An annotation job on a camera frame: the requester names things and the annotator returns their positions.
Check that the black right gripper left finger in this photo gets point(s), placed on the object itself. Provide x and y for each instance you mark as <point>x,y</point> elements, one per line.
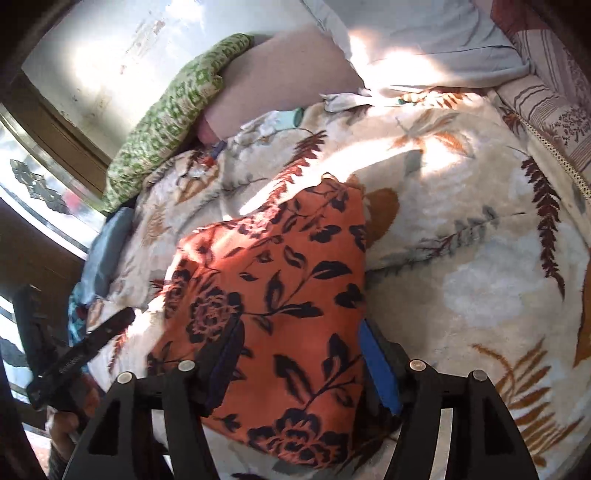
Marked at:
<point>150,428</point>

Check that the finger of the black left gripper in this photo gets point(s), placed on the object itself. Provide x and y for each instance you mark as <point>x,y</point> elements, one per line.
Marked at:
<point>99,334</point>

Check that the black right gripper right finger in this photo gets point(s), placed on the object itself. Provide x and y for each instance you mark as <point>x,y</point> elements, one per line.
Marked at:
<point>485,440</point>

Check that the orange floral cloth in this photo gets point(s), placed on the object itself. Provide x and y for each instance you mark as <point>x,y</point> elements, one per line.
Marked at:
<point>293,273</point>

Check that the person's hand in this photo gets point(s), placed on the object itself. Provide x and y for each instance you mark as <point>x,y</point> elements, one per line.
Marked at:
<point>60,426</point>

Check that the blue cloth at bedside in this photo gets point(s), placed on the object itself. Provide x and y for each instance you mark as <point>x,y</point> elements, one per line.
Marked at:
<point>98,272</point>

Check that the cream leaf-print fleece blanket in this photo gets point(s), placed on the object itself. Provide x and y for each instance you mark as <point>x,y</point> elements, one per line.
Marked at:
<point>477,257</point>

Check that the small colourful box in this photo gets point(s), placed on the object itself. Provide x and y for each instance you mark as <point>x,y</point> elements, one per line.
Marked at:
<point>203,161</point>

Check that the green patterned pillow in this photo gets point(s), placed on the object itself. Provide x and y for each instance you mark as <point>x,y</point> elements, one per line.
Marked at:
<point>166,123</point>

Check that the white work glove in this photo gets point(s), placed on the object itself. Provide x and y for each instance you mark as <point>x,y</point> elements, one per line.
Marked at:
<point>268,124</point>
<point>335,103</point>

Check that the striped floral bedsheet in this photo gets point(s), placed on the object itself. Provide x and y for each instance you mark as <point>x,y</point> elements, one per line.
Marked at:
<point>547,88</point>

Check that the grey pillow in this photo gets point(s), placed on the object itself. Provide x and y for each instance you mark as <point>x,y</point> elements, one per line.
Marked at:
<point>393,44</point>

